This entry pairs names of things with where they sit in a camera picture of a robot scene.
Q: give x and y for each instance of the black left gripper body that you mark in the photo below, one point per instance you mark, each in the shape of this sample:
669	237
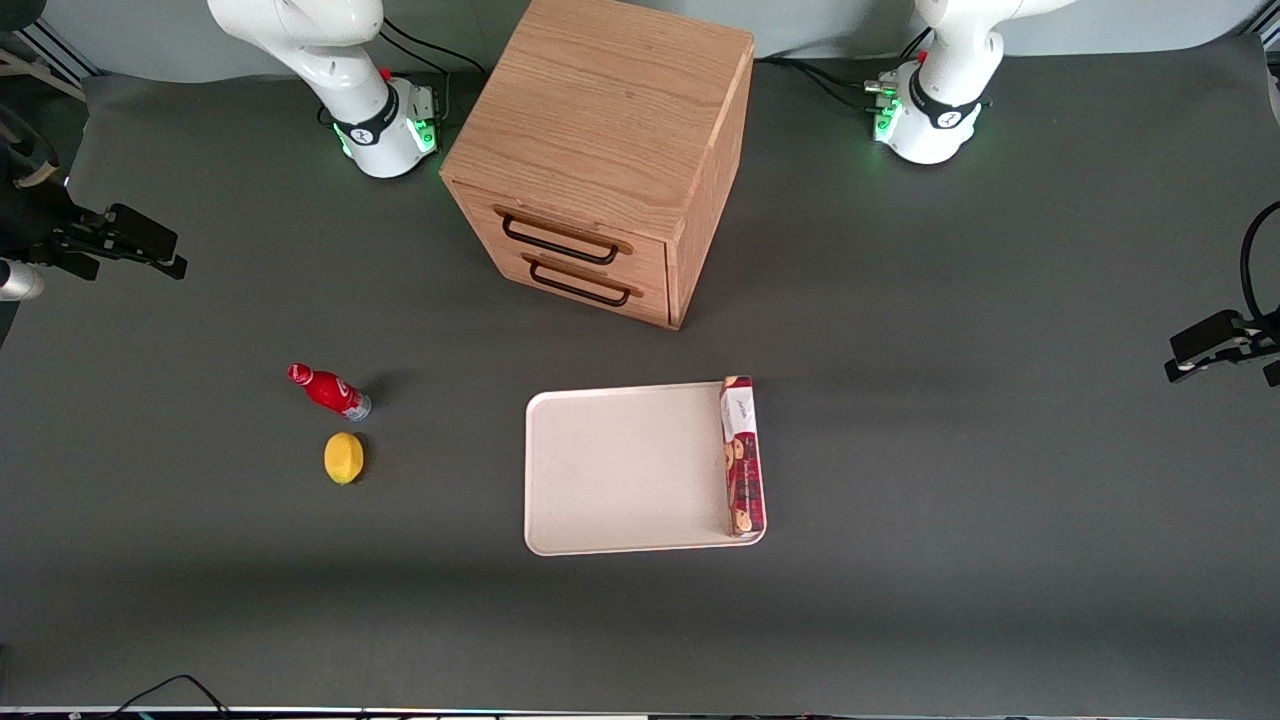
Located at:
1262	342

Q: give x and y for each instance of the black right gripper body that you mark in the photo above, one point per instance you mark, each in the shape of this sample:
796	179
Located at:
38	222

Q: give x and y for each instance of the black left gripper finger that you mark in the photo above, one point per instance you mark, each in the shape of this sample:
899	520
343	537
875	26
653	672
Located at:
1273	375
1210	340

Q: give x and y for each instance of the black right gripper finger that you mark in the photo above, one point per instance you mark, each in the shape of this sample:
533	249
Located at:
75	263
140	235

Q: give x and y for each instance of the red coke bottle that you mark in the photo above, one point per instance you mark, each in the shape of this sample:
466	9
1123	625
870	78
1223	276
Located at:
330	392

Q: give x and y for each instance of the white rectangular tray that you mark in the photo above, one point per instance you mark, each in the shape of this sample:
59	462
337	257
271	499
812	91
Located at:
620	470

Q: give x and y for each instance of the white cylindrical flange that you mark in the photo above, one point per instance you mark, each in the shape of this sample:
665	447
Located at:
18	282

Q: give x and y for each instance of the yellow lemon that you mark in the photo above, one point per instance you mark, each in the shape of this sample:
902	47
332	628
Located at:
344	458

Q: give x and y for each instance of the wooden drawer front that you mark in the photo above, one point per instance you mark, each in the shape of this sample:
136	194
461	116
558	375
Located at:
590	225
640	300

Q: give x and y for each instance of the wooden drawer cabinet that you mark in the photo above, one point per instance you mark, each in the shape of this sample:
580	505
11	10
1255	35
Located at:
600	110

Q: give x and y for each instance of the red cookie box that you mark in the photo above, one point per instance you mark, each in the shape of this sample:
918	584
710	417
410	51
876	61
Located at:
743	460

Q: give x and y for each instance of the aluminium frame profile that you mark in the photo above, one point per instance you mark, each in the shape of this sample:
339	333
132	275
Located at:
60	50

